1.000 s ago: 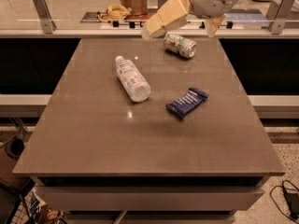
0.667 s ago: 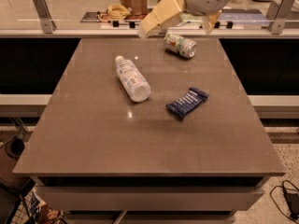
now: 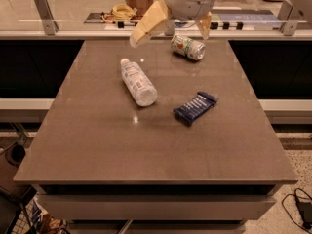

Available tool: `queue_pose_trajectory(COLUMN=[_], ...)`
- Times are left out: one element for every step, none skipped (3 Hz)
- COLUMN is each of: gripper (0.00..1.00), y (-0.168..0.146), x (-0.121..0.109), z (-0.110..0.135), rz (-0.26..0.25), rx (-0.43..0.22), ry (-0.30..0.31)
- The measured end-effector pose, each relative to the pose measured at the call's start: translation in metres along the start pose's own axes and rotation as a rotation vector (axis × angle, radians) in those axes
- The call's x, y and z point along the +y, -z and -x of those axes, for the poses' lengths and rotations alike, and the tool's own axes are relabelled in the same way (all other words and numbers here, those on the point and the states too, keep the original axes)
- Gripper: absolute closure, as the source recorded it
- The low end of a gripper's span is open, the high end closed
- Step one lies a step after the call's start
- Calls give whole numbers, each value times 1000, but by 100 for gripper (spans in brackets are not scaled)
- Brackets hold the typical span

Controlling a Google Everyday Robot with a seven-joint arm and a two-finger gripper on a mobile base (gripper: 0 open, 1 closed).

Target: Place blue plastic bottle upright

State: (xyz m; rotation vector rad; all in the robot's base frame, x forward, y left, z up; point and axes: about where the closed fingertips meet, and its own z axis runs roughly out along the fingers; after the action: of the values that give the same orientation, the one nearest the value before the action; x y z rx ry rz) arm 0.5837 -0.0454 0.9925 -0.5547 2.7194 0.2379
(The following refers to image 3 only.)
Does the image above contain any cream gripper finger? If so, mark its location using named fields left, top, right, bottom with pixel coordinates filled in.
left=130, top=0, right=171, bottom=48
left=195, top=12, right=212, bottom=40

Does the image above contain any clear plastic water bottle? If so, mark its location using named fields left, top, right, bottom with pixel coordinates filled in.
left=120, top=58, right=157, bottom=107

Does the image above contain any crushed drink can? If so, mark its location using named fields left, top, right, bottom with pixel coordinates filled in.
left=171, top=35, right=206, bottom=61

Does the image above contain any blue snack wrapper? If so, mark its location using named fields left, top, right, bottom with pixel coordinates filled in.
left=173, top=92, right=218, bottom=125

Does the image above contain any grey table drawer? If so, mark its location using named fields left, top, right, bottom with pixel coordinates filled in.
left=39, top=195, right=275, bottom=220

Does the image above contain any middle metal glass bracket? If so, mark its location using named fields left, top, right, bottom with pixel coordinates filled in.
left=164, top=19, right=175, bottom=36

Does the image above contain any metal glass bracket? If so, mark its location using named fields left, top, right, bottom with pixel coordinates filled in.
left=164, top=19, right=175, bottom=36
left=34, top=0, right=59, bottom=35
left=278, top=0, right=306, bottom=36

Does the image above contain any right metal glass bracket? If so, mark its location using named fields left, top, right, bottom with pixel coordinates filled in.
left=278, top=0, right=306, bottom=36

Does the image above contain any left metal glass bracket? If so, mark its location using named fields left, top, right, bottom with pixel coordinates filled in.
left=34, top=0, right=59, bottom=35

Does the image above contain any black power adapter with cable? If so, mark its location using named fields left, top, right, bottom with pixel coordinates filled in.
left=281, top=188, right=312, bottom=234

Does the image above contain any wire basket with items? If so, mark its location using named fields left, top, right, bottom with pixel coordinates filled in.
left=0, top=186, right=70, bottom=234

